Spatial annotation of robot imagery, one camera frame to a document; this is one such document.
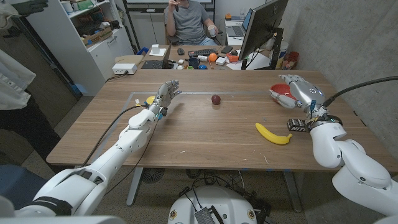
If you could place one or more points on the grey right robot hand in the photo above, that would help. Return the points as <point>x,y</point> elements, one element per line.
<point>306,93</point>

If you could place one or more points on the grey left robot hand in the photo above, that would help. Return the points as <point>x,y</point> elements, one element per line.
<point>164,95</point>

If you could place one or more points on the yellow toy banana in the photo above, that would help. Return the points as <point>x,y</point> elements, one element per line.
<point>270,136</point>

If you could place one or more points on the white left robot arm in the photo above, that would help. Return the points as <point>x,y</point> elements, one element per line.
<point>124,143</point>

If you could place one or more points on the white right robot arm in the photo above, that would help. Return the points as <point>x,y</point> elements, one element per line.
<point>329,146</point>

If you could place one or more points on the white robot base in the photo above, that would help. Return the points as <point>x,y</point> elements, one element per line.
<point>217,202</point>

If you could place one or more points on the yellow round toy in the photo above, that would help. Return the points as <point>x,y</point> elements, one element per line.
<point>150,99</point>

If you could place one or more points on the red bowl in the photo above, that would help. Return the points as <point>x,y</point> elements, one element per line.
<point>281,88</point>

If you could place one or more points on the small blue bowl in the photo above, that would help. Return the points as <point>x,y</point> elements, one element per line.
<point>202,67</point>

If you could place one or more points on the dark purple ball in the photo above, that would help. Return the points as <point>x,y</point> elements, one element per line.
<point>216,99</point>

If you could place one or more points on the orange ball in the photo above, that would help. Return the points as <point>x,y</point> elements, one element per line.
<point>212,57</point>

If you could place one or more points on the black laptop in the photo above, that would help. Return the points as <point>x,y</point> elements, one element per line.
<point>152,64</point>

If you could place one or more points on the black Nitro bar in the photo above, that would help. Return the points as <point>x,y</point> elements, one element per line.
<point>295,125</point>

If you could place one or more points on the dark blue mug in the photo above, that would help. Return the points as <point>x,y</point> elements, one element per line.
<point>193,63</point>

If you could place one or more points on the black computer mouse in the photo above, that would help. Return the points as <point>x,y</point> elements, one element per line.
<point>180,51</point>

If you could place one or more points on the small white box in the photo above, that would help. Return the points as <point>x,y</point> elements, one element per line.
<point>155,48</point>

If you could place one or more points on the white power strip box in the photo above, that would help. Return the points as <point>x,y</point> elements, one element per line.
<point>124,68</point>

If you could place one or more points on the blue plastic crate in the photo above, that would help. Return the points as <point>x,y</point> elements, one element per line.
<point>142,51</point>

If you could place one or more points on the beige flat box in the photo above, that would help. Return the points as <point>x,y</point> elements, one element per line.
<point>130,59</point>

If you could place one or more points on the white tube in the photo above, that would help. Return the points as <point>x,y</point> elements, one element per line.
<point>202,58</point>

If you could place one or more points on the white paper sheets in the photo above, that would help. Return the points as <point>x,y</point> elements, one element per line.
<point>258,63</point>

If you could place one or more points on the black keyboard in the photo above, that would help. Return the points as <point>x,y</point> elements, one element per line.
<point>202,52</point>

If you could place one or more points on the white square box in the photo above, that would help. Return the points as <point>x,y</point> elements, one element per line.
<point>220,61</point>

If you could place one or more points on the white shelf cabinet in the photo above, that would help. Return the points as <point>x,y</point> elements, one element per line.
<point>102,56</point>

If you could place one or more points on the black phone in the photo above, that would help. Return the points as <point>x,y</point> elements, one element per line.
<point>226,49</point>

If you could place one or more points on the red orange desk object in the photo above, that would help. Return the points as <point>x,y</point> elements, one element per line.
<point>232,58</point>

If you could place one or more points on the seated person grey shirt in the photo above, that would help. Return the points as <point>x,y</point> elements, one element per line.
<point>189,21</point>

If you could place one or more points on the black computer monitor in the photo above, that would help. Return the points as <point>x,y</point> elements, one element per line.
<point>261,28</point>

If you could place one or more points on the white cup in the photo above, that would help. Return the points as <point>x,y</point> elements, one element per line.
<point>211,30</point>

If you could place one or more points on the cardboard box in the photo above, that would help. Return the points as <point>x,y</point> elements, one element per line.
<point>98,36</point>

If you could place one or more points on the silver laptop blue screen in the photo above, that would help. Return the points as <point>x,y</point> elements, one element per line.
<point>237,30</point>

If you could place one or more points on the grey table leg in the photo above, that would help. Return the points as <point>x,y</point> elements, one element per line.
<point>135,186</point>
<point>292,189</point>

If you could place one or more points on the white shelf container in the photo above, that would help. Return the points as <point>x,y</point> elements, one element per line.
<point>66,6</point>

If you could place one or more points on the standing person white jacket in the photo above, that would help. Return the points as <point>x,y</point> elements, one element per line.
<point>12,84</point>

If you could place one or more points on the black glove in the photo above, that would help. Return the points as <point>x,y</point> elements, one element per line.
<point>29,7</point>

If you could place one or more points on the dark blue seat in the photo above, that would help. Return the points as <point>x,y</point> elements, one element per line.
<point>18,186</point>

